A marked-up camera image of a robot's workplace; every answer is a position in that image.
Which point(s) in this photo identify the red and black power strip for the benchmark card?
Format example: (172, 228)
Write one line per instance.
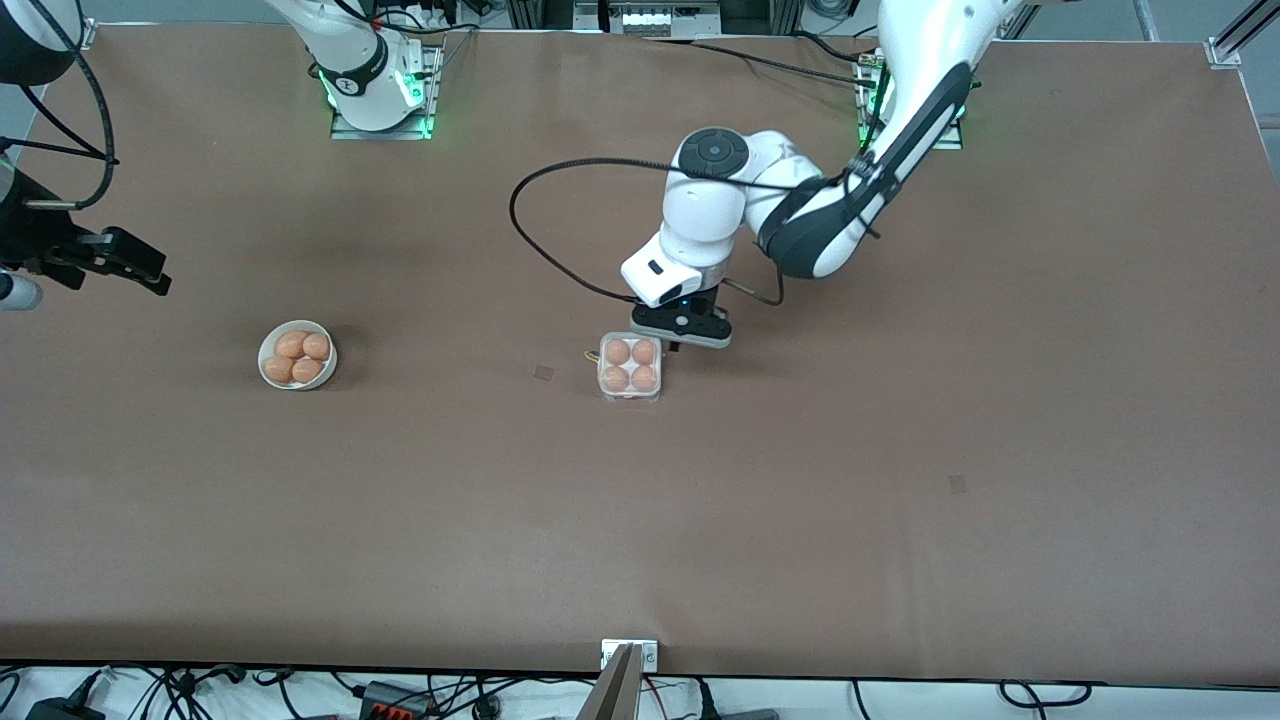
(395, 700)

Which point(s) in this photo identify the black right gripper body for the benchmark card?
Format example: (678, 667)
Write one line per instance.
(38, 240)

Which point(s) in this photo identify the white ceramic bowl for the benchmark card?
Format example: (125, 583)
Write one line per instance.
(266, 352)

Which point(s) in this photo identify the black power adapter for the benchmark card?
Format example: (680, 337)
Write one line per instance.
(62, 710)

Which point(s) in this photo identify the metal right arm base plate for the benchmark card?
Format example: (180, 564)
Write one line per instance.
(350, 133)

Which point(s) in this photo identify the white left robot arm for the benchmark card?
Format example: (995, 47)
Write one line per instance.
(720, 210)

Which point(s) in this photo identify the white terminal block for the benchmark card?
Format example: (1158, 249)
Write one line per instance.
(647, 20)

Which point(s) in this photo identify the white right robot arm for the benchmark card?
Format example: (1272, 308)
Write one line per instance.
(365, 80)

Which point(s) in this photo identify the brown egg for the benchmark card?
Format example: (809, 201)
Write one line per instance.
(307, 371)
(644, 352)
(317, 346)
(644, 378)
(291, 345)
(279, 369)
(615, 379)
(618, 352)

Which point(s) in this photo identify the aluminium corner profile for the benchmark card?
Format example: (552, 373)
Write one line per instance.
(90, 35)
(1228, 50)

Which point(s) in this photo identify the clear plastic egg box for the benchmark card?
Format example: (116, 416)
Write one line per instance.
(630, 396)

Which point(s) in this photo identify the aluminium camera mount bar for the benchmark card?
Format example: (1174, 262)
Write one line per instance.
(612, 690)

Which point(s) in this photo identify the small metal bracket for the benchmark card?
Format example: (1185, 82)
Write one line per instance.
(651, 655)

